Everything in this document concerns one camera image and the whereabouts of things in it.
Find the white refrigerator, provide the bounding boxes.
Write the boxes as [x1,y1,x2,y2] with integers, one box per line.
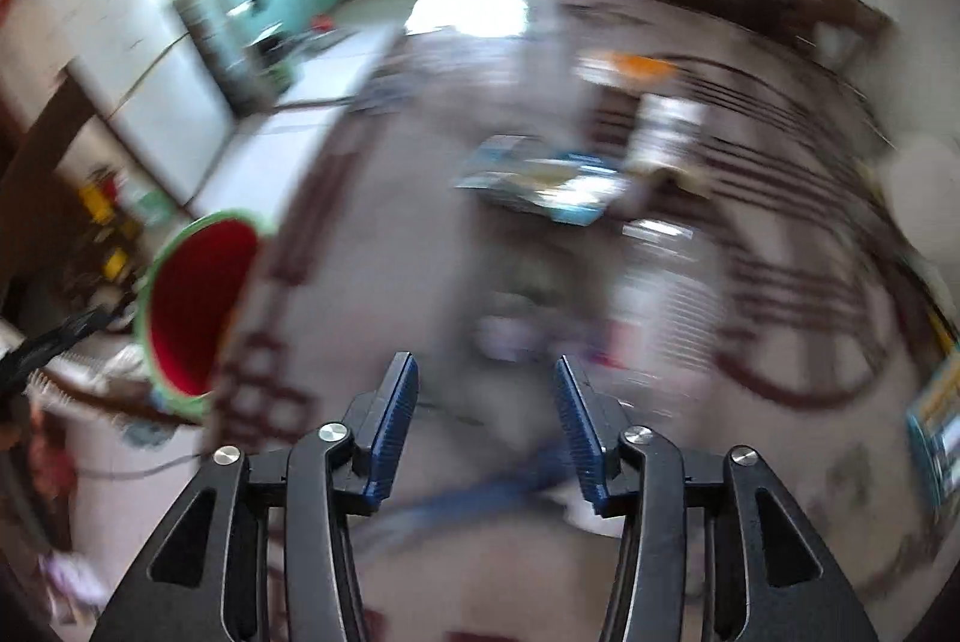
[15,0,235,217]

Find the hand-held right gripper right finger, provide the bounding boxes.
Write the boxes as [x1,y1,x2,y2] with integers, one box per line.
[553,355,878,642]

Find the blue yellow plastic wrapper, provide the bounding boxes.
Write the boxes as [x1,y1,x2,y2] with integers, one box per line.
[452,133,632,228]

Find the dark wooden chair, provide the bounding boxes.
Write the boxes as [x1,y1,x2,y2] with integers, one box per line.
[0,72,100,314]

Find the orange item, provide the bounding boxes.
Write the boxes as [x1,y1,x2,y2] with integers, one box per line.
[580,49,677,89]

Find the blue yellow green toy board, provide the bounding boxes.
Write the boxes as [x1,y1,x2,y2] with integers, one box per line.
[904,348,960,517]

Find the red bin with green rim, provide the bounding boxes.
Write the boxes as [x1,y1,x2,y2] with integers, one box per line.
[133,209,279,419]

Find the white paper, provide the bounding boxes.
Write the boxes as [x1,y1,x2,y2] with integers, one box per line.
[476,288,590,367]

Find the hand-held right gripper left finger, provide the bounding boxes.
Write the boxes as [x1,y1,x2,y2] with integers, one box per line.
[90,351,419,642]

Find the yellow red floor toys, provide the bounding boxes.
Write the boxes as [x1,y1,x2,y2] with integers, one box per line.
[77,168,145,284]

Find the brown wooden chair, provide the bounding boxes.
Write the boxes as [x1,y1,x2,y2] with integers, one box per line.
[718,0,895,74]

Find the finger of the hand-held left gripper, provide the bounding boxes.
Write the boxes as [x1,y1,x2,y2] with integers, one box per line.
[0,303,136,392]

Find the patterned paper wrapper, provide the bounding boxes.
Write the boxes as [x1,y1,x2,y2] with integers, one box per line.
[628,91,711,179]

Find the green kitchen waste bin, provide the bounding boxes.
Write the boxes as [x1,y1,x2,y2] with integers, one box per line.
[246,22,295,104]

